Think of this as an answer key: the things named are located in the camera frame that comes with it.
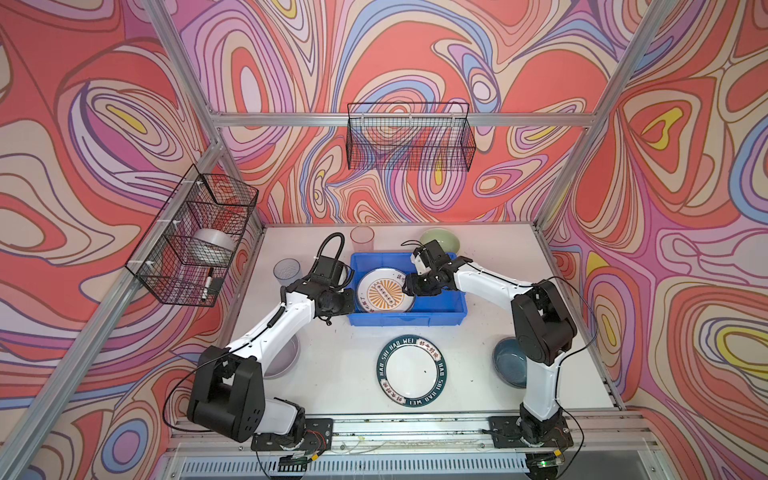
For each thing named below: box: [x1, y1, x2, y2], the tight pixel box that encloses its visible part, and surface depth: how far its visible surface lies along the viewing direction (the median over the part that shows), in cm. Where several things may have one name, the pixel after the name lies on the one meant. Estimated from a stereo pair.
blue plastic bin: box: [348, 252, 468, 326], surface depth 93 cm
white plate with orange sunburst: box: [356, 267, 415, 313], surface depth 98 cm
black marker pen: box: [202, 268, 213, 301], surface depth 74 cm
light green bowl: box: [420, 228, 460, 254], surface depth 113 cm
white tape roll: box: [185, 228, 237, 267], surface depth 74 cm
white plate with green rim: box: [376, 334, 448, 408], surface depth 86 cm
